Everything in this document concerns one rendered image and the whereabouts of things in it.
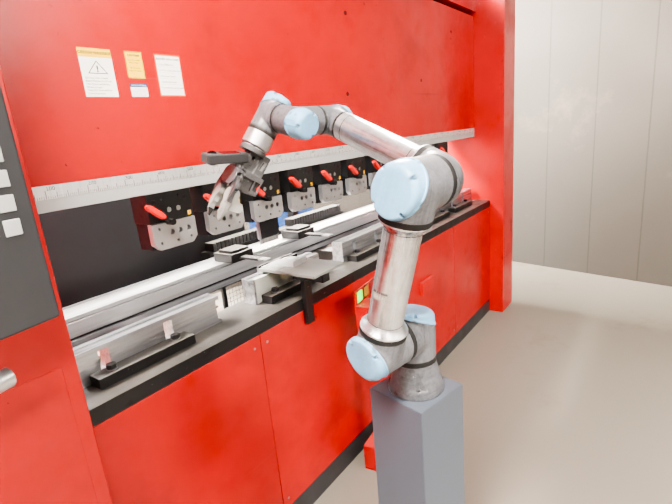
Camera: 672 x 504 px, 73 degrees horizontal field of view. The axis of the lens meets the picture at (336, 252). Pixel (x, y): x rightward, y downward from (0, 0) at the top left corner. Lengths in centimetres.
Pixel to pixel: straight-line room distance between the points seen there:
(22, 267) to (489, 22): 325
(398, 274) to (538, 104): 391
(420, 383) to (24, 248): 92
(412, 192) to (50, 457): 90
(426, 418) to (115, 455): 79
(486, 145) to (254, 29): 221
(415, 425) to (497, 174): 255
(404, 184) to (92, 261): 135
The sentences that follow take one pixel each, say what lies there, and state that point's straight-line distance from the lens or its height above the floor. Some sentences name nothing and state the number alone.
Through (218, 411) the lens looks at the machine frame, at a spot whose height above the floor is 66.
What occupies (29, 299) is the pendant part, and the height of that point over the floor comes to 128.
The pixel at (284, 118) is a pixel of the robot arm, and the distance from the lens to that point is 117.
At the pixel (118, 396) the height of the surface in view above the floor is 87.
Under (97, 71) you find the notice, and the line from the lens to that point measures 137.
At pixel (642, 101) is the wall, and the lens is 448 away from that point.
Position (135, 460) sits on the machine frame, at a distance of 142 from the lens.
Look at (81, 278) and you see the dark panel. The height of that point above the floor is 102.
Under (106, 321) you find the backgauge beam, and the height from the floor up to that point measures 93.
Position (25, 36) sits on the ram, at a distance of 132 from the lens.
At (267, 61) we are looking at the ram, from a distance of 176.
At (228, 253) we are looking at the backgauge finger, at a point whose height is 102.
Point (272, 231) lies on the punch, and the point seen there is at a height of 112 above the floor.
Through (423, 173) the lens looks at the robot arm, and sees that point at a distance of 90.
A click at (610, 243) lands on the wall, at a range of 468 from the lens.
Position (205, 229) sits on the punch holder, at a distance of 155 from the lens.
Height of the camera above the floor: 147
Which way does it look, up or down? 15 degrees down
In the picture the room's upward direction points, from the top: 5 degrees counter-clockwise
